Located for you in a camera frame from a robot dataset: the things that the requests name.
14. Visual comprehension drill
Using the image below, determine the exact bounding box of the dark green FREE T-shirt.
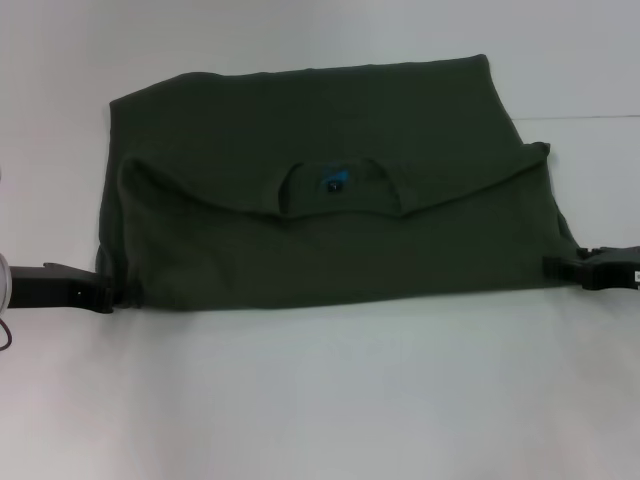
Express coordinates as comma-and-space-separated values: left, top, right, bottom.
93, 53, 585, 314

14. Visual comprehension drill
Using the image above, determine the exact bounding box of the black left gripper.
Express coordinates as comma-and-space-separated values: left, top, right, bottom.
8, 262, 145, 315

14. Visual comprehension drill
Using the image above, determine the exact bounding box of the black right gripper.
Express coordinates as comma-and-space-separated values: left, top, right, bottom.
541, 243, 640, 293

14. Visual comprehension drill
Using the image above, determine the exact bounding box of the left gripper cable with plug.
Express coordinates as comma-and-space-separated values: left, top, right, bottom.
0, 313, 17, 352

